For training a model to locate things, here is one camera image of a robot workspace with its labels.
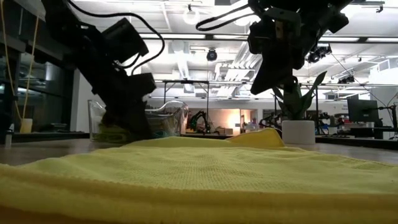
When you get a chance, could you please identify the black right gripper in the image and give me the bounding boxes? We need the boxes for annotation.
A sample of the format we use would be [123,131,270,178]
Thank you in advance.
[249,7,315,96]

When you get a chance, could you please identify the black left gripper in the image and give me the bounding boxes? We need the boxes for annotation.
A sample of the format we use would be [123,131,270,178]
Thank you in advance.
[74,46,154,141]

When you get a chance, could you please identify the clear plastic bin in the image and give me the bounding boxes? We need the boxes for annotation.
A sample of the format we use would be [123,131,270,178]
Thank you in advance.
[88,99,190,143]

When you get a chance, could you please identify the green plant in white pot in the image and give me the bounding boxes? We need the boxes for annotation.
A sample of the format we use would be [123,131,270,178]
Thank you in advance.
[272,70,328,146]

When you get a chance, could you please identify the long ceiling light bar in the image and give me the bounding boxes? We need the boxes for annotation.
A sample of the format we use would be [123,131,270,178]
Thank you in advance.
[139,32,249,40]

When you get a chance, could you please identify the black computer monitor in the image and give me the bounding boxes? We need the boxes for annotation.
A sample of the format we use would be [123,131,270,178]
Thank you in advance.
[347,98,381,124]

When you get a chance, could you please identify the pale yellow bucket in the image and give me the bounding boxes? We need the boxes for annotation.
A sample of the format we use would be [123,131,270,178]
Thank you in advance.
[20,118,34,134]

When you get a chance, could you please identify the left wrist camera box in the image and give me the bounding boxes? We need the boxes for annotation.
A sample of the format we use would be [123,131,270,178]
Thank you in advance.
[129,73,157,96]

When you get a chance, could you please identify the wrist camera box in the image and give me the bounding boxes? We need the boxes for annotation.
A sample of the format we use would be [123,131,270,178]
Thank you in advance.
[129,73,157,96]
[248,20,268,55]

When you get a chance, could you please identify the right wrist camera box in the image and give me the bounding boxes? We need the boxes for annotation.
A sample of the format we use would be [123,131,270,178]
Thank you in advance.
[248,20,268,55]

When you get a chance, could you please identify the black workstation frame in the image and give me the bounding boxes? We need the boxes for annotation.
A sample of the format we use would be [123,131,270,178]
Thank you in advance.
[162,80,211,133]

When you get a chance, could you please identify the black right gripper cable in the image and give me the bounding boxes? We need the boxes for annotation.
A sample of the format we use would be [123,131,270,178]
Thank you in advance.
[195,2,261,32]

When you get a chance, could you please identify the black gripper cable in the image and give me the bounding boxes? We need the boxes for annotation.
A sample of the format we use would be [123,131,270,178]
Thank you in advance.
[67,0,166,76]
[195,2,261,32]

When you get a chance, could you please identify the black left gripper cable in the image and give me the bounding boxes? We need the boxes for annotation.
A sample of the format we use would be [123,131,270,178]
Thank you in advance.
[67,0,166,76]

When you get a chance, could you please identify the black aluminium frame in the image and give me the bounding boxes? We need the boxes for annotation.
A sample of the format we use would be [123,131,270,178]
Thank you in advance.
[0,132,398,151]

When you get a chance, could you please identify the thin yellow cord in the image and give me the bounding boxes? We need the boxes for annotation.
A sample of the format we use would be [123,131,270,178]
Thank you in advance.
[0,0,40,121]

